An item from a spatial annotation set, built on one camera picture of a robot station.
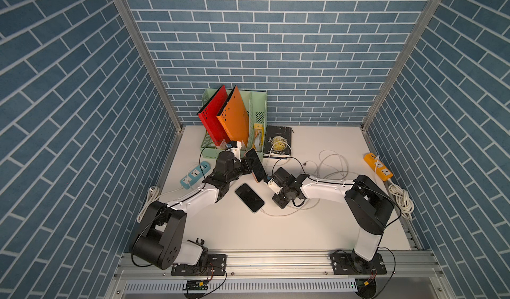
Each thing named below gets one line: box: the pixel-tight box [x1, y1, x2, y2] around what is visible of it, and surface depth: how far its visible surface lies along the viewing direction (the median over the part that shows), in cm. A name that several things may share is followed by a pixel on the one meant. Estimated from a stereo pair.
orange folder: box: [216, 85, 250, 148], surface depth 93 cm
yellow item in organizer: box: [253, 122, 265, 153], surface depth 114 cm
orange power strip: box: [363, 152, 394, 182], surface depth 100 cm
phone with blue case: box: [235, 182, 265, 214], surface depth 93 cm
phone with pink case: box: [244, 147, 267, 184], surface depth 89 cm
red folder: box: [196, 85, 231, 147], surface depth 90 cm
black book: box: [262, 125, 295, 160], surface depth 111 cm
